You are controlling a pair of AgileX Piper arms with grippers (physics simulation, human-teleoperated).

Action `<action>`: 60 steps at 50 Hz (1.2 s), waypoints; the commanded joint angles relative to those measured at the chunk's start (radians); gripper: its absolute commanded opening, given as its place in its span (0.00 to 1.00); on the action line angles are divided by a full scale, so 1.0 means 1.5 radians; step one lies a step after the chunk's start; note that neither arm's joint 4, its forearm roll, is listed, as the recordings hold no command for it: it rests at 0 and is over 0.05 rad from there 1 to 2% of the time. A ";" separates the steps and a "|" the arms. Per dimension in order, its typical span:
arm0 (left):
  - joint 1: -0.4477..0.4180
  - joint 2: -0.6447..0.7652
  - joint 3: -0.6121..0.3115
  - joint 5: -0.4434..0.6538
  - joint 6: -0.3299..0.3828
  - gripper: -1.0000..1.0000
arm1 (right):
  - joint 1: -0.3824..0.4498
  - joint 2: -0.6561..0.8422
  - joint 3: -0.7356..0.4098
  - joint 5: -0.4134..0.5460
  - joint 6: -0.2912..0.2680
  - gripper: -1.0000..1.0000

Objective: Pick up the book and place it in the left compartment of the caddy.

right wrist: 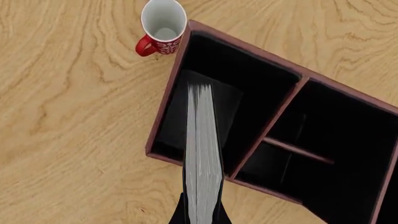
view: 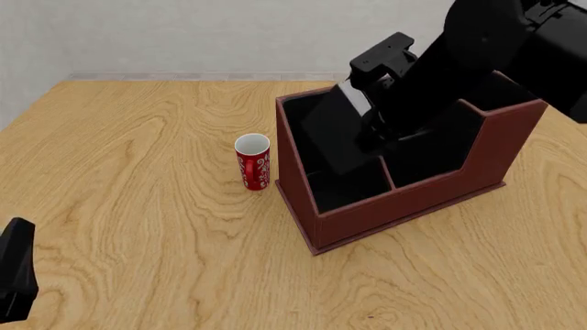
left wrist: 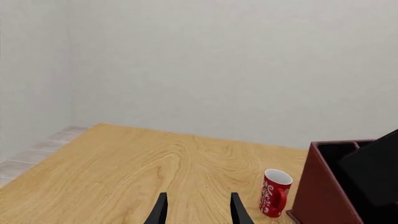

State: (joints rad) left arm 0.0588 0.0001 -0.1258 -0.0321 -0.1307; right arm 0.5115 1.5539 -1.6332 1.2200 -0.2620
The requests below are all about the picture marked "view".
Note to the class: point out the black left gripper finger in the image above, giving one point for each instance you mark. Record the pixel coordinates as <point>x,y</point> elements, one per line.
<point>17,261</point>

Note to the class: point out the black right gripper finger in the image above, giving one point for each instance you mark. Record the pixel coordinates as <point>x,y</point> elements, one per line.
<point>377,137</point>

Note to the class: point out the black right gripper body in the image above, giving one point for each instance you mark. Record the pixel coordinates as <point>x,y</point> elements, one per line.
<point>403,117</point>

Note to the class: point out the black book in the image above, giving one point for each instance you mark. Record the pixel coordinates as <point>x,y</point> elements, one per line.
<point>330,137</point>

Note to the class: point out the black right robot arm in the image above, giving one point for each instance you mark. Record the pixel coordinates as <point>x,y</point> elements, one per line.
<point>463,48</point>

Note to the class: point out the red-brown desk caddy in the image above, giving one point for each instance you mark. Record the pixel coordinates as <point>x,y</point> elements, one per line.
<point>390,213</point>

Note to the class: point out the black plate on stalk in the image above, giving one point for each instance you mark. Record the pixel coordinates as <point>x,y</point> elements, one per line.
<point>383,51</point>

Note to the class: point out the red mug with white pattern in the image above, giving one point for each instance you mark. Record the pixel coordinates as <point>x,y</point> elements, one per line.
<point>260,172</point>

